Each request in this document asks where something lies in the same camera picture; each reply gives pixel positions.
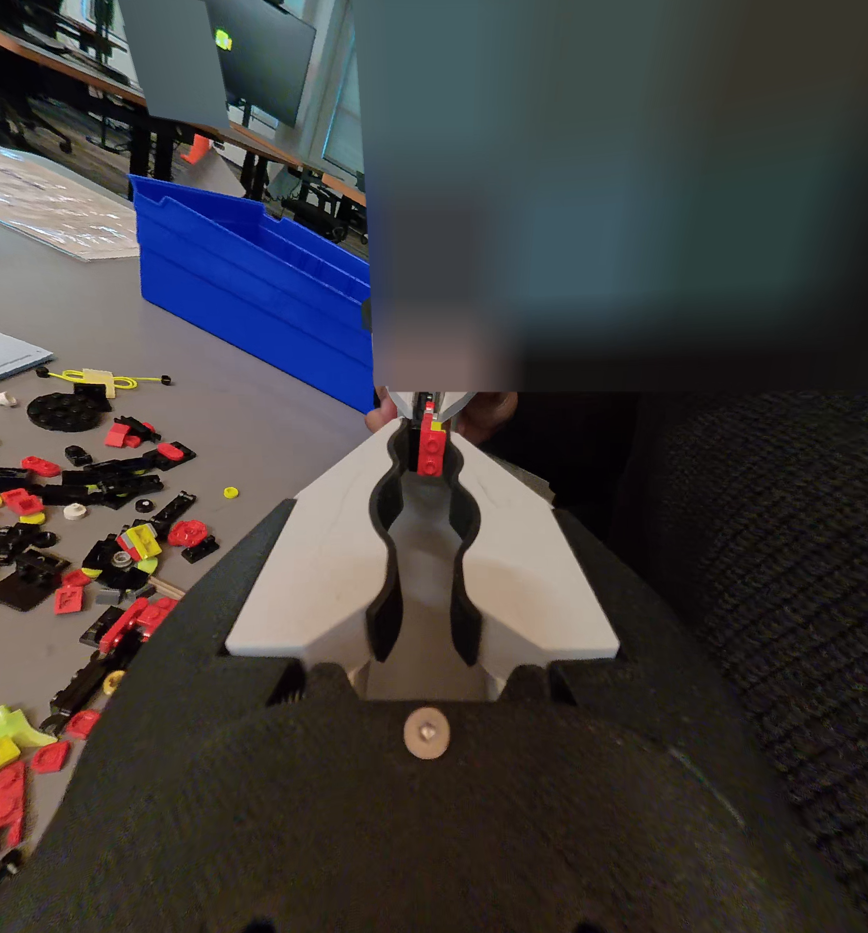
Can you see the black round lego plate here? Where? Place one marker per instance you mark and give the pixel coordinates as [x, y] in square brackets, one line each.
[66, 412]

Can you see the pile of loose lego pieces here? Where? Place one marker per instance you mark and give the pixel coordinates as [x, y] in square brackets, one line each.
[55, 554]

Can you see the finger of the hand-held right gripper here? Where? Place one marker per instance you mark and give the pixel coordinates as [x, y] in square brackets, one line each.
[403, 404]
[454, 404]

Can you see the black monitor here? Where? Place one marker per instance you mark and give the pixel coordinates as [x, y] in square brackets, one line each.
[273, 65]

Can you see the clear plastic sheet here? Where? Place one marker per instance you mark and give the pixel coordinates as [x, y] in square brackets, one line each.
[40, 197]

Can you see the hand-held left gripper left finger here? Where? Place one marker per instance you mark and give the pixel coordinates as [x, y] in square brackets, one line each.
[310, 583]

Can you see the black plate with red tile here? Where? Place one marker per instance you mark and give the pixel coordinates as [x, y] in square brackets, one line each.
[170, 452]

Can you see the person's right forearm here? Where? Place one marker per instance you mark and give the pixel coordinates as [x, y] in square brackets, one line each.
[572, 444]

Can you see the small lego build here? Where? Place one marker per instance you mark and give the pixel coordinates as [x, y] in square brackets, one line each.
[430, 448]

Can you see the wooden desk with black legs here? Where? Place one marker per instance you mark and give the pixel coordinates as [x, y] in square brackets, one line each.
[40, 51]

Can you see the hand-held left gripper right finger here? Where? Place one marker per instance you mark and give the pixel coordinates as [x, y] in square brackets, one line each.
[543, 583]

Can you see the person's right hand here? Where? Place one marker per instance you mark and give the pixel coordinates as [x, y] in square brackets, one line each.
[492, 415]

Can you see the orange object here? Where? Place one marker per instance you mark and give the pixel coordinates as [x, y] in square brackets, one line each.
[197, 149]

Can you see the pale yellow lego piece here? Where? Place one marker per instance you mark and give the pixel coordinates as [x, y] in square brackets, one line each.
[98, 379]

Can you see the blue plastic bin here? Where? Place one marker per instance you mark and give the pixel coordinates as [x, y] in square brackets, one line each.
[244, 291]

